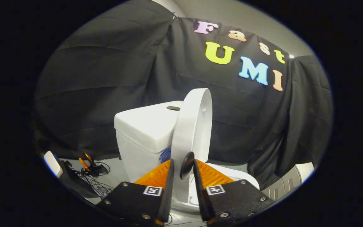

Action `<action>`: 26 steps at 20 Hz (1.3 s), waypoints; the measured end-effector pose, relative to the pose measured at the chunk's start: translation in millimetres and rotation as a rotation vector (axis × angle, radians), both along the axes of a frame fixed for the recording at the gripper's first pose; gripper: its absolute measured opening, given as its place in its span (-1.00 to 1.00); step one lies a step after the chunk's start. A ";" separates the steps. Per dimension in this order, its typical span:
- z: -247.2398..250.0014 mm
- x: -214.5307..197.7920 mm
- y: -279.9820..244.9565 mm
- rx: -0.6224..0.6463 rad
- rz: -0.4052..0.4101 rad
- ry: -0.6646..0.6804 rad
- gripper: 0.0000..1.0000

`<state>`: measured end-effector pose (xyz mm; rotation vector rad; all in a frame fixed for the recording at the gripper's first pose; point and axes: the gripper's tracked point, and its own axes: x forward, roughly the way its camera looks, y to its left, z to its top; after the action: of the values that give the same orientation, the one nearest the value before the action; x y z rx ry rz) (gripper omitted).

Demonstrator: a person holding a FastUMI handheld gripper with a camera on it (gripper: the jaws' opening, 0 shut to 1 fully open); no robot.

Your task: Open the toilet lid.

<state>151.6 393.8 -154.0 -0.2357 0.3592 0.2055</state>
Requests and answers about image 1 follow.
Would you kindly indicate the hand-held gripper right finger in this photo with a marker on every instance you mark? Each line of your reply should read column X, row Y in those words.
column 241, row 201

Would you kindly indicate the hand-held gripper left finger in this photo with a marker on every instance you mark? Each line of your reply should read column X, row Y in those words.
column 134, row 201

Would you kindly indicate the white toilet lid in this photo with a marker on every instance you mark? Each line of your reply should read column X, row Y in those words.
column 191, row 126

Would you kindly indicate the white ceramic toilet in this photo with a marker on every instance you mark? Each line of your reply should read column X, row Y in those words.
column 143, row 135

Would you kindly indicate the grey white slatted cabinet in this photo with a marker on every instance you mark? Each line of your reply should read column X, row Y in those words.
column 290, row 183

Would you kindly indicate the small white device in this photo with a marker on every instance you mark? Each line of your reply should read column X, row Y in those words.
column 53, row 164

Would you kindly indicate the dark flush button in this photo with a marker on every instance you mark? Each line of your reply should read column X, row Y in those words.
column 173, row 108

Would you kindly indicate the black backdrop cloth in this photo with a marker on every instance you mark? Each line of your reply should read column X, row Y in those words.
column 106, row 94

